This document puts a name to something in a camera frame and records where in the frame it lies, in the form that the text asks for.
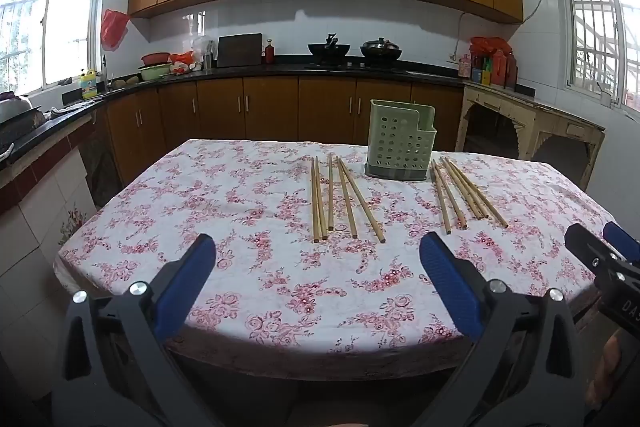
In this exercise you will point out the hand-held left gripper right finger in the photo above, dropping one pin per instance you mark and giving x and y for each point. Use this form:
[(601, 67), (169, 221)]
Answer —
[(450, 277)]

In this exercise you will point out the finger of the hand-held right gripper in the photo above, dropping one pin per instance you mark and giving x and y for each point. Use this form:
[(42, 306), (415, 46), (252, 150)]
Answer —
[(622, 242), (582, 244)]

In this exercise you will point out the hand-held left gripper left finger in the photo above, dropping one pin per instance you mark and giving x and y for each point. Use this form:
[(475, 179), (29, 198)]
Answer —
[(187, 277)]

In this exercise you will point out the green perforated utensil holder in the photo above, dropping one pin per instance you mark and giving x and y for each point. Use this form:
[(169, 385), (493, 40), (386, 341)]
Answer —
[(400, 142)]

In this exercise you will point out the person's right hand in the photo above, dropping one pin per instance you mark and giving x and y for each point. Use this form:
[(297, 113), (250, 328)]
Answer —
[(611, 357)]

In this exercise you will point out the red floral tablecloth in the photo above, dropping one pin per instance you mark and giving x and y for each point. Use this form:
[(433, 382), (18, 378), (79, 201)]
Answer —
[(250, 207)]

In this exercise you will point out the worn cream wooden table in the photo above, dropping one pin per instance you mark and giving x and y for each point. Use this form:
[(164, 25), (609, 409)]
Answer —
[(530, 117)]

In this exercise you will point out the wooden base cabinets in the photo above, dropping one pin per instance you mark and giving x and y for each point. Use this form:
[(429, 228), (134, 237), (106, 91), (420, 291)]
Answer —
[(270, 107)]

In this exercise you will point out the row of condiment bottles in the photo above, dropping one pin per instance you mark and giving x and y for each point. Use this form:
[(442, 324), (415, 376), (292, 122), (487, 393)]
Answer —
[(497, 67)]

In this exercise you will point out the brown potato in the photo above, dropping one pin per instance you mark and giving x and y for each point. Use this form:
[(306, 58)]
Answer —
[(131, 80)]

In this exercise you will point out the green basin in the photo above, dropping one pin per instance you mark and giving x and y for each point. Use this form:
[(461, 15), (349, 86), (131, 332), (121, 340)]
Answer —
[(155, 72)]

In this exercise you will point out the barred glass window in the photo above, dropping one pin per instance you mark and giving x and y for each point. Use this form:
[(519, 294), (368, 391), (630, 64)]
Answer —
[(590, 32)]

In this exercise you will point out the yellow detergent bottle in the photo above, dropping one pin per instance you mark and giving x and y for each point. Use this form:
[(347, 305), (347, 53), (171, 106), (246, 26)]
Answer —
[(89, 87)]

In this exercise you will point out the orange plastic bag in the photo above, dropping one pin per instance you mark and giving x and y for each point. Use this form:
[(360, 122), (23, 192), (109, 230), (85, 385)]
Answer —
[(181, 59)]

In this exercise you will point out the red basin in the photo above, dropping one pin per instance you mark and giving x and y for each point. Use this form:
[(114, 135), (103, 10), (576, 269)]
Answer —
[(156, 58)]

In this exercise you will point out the sink faucet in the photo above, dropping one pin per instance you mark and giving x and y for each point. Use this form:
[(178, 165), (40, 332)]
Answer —
[(105, 72)]

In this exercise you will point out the crumpled red plastic bag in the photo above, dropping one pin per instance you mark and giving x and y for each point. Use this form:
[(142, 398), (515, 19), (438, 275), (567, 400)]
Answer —
[(487, 43)]

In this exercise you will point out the clear plastic bag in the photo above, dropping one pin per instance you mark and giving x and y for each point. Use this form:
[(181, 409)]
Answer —
[(202, 52)]

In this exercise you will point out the black stone countertop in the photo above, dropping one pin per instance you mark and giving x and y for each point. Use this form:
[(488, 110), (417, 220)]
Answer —
[(280, 69)]

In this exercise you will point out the gas stove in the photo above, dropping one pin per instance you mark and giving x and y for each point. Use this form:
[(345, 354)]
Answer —
[(360, 67)]

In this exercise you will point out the dark cutting board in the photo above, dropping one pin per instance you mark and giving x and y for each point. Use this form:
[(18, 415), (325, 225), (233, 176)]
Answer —
[(240, 51)]

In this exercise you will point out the red bottle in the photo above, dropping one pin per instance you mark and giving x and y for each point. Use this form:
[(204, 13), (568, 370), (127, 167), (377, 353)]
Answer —
[(270, 54)]

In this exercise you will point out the black pot with lid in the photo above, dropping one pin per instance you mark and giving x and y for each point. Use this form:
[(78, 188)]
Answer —
[(381, 49)]

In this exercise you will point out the metal pot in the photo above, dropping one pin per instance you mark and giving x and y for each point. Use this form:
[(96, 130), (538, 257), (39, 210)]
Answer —
[(17, 107)]

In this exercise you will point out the black wok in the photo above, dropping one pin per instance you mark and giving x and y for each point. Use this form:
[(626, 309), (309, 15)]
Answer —
[(327, 50)]

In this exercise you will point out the hanging red plastic bag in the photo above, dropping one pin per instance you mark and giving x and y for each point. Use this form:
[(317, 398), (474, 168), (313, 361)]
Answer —
[(114, 29)]

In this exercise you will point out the sliding glass window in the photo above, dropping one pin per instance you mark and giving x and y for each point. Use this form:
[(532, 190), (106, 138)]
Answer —
[(70, 17)]

